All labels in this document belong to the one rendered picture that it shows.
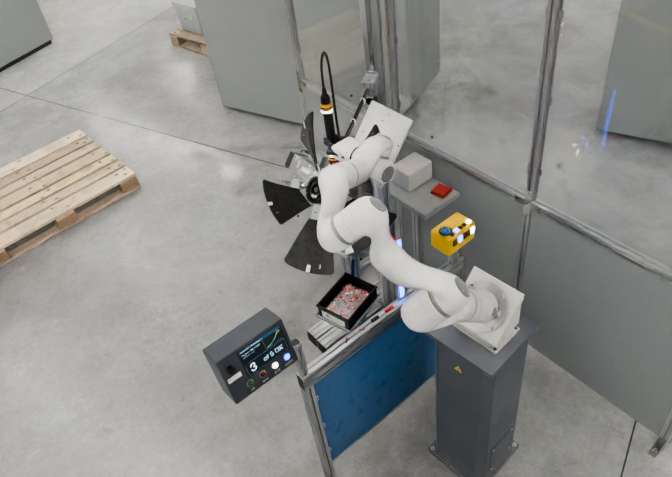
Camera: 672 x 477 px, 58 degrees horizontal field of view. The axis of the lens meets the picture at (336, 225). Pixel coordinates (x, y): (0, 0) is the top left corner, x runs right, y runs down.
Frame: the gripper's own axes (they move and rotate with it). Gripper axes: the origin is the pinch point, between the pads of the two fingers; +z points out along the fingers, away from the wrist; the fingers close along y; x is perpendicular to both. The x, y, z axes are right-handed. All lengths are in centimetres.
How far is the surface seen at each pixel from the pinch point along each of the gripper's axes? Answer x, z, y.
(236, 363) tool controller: -28, -40, -77
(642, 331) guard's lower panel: -85, -106, 70
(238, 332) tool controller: -25, -32, -71
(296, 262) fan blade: -53, 4, -24
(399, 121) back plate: -15.0, 6.5, 41.5
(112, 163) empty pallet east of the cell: -138, 277, -22
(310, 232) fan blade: -42.7, 5.2, -14.0
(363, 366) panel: -86, -37, -25
